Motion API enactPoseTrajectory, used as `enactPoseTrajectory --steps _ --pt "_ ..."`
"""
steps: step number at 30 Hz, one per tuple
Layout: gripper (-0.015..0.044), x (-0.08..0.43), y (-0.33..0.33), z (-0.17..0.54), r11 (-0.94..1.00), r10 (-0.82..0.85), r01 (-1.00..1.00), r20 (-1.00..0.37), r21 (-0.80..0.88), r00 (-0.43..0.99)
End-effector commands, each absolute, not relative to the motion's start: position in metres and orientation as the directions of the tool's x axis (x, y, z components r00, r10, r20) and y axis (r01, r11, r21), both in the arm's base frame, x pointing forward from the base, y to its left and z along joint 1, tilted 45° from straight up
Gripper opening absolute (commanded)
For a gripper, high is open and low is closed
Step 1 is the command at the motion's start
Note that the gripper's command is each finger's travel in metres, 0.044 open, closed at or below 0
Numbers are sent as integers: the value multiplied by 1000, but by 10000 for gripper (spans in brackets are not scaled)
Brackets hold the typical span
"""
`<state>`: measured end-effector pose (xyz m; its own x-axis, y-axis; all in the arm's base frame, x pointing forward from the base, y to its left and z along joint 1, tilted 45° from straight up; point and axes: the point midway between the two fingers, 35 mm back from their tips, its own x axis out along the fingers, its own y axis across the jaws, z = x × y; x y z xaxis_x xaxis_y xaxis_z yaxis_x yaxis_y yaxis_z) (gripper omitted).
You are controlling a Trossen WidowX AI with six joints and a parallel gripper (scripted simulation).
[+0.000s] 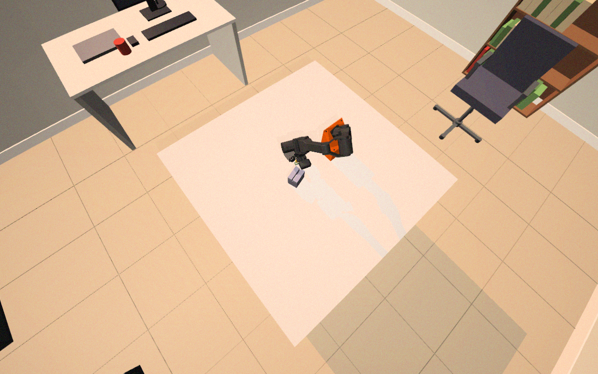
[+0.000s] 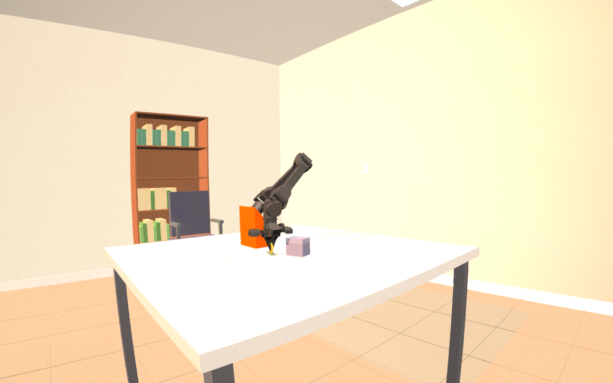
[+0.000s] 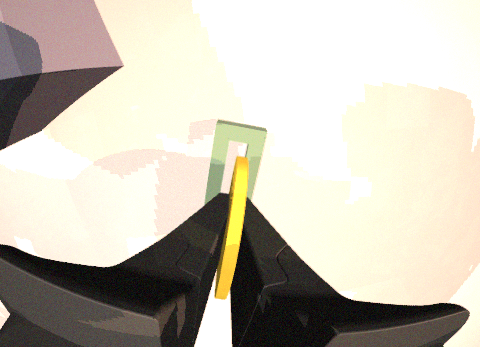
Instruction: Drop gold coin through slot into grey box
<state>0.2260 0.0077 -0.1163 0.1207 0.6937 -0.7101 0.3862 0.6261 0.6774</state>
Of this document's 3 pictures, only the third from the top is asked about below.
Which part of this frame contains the gold coin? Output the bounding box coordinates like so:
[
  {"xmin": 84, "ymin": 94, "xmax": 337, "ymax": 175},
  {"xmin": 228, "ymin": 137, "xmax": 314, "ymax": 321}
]
[{"xmin": 213, "ymin": 156, "xmax": 248, "ymax": 299}]

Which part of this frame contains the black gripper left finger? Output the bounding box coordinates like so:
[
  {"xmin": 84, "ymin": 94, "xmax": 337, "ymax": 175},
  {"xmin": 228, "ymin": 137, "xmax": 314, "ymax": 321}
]
[{"xmin": 0, "ymin": 192, "xmax": 231, "ymax": 347}]

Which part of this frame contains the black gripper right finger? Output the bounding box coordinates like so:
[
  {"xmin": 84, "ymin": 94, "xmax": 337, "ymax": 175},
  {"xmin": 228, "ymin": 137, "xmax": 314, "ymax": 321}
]
[{"xmin": 229, "ymin": 196, "xmax": 469, "ymax": 347}]

